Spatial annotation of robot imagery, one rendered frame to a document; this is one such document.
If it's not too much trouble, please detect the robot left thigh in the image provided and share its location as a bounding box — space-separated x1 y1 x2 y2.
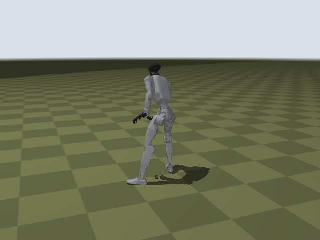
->
145 113 167 154

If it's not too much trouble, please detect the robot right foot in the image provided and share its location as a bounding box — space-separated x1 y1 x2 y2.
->
166 164 174 172

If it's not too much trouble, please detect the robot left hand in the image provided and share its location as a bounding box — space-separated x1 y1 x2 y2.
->
133 112 147 124

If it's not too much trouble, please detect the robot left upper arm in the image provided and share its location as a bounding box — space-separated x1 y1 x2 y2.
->
144 76 154 100

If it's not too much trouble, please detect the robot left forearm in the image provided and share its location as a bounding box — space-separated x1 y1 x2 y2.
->
143 93 152 118

